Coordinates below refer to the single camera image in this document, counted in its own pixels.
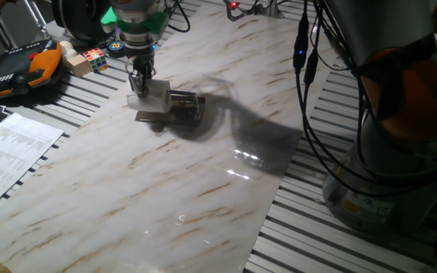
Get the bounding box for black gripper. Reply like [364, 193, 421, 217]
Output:
[121, 28, 157, 99]

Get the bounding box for white paper roll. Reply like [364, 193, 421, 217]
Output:
[126, 78, 173, 114]

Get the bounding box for chrome paper roll holder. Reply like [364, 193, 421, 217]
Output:
[134, 89, 206, 128]

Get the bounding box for black disc with blue centre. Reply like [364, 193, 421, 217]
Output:
[106, 39, 127, 58]

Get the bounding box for Rubik's cube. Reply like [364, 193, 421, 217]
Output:
[82, 47, 110, 74]

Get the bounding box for plain wooden cube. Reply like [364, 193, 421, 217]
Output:
[66, 54, 93, 78]

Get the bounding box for small white figurine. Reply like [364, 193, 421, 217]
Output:
[58, 40, 78, 61]

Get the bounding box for black filament spool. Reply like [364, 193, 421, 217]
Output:
[51, 0, 115, 42]

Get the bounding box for marble pattern board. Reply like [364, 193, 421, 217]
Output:
[0, 3, 341, 273]

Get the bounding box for thin metal rod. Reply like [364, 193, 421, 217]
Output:
[19, 0, 51, 39]

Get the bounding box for black and orange teach pendant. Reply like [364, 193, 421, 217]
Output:
[0, 39, 64, 101]

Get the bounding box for white printed paper sheet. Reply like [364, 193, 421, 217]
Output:
[0, 112, 64, 215]

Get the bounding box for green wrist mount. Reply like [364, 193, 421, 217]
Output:
[99, 6, 169, 36]

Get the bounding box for black cable with red lights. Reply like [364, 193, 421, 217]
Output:
[165, 0, 250, 33]

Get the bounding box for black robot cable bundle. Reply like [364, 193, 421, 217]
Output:
[292, 0, 437, 198]

